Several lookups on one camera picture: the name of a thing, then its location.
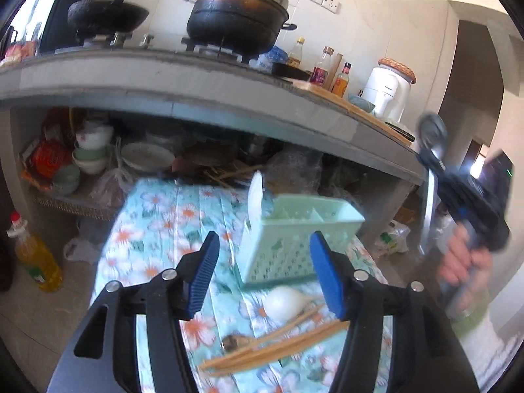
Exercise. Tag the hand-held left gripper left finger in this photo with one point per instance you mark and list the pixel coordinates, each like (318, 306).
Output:
(202, 274)

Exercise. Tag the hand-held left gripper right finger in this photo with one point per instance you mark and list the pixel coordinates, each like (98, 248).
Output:
(327, 278)

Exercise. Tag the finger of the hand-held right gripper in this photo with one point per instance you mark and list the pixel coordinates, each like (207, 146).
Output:
(433, 161)

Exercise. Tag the metal spoon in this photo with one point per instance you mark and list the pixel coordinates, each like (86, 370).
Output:
(432, 129)
(233, 342)

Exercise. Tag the green plastic utensil basket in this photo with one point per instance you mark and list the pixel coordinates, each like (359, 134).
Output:
(286, 254)

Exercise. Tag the person's right forearm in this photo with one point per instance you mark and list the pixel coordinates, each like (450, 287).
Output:
(479, 348)

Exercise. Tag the person's right hand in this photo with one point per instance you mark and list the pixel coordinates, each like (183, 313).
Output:
(458, 262)

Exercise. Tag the cardboard box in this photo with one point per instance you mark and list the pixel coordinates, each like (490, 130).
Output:
(406, 213)

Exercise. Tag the floral quilted blanket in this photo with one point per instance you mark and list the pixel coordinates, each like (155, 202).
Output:
(163, 221)

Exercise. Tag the plastic bag with packages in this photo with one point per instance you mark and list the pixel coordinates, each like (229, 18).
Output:
(393, 238)

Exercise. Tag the white kitchen appliance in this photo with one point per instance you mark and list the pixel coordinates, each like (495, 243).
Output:
(387, 92)

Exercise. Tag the light green dish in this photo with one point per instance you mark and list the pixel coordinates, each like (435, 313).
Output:
(362, 103)

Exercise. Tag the white flat spoon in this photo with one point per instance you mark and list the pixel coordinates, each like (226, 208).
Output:
(256, 196)

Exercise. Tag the woven straw trivet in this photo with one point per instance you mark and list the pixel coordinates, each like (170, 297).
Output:
(397, 68)

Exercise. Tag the crumpled clear plastic bag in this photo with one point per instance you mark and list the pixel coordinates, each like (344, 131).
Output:
(294, 166)

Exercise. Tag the brown pan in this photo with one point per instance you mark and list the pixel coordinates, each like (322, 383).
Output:
(208, 155)

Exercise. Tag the orange label sauce bottle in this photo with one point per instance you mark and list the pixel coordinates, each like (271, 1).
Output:
(342, 80)

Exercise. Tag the white plastic bag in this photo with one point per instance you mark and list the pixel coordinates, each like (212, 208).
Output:
(82, 249)

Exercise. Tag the white plate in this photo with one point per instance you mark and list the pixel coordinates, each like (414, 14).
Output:
(147, 156)

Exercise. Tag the wooden rolling pin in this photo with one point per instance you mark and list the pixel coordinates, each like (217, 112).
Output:
(333, 71)

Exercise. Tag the red label glass bottle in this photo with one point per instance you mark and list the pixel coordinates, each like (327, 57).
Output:
(321, 69)

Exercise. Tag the yellow cooking oil bottle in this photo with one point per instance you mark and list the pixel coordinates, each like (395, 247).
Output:
(37, 262)

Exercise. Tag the pale green bowl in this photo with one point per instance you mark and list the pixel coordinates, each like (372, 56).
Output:
(65, 180)

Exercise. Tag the black flat tray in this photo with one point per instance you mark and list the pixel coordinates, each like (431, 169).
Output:
(291, 72)

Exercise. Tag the yellow cap sauce bottle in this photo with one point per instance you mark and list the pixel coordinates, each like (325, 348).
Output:
(295, 53)

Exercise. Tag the white floral bowl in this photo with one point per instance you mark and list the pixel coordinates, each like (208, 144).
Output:
(94, 136)

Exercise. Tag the grey concrete counter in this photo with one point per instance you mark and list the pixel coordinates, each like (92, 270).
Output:
(163, 86)

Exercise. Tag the blue white packet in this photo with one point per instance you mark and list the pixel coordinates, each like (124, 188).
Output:
(270, 56)

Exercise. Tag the red snack packet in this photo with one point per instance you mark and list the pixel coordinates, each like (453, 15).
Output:
(47, 157)

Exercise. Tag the black cooking pot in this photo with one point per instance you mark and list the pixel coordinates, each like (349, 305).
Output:
(233, 22)

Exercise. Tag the gas stove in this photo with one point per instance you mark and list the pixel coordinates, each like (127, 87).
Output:
(123, 44)

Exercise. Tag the black wok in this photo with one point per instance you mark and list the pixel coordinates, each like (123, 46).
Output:
(106, 14)

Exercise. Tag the red white cloth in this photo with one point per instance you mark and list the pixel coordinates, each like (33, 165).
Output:
(20, 52)

